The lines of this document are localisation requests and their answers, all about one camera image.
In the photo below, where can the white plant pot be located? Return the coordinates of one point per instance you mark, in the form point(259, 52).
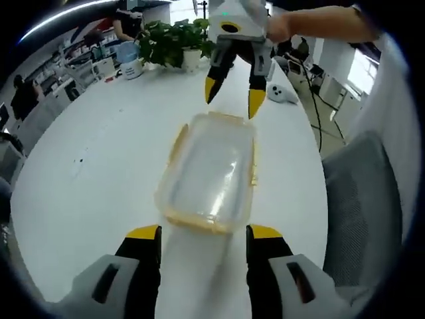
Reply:
point(192, 60)

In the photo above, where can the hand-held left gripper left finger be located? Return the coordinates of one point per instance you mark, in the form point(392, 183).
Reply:
point(139, 266)

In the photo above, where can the long curved ceiling light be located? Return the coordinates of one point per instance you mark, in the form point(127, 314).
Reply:
point(43, 26)

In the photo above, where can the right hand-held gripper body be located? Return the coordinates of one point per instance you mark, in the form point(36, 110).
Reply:
point(242, 16)

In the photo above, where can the clear box with plastic buckles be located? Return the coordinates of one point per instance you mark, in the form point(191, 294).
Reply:
point(206, 172)

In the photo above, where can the small red object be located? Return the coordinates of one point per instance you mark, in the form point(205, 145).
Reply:
point(109, 79)

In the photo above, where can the white handheld controller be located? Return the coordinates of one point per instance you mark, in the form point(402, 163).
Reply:
point(282, 94)

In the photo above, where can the green potted plant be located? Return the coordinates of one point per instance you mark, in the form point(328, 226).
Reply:
point(169, 43)

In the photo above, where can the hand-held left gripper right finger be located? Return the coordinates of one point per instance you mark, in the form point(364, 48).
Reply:
point(265, 262)

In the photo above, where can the grey mesh office chair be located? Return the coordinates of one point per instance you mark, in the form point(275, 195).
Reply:
point(362, 212)

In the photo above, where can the white jug with blue top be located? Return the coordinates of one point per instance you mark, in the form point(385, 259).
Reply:
point(130, 64)

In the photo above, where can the person's right hand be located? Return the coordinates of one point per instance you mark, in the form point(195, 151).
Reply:
point(282, 28)

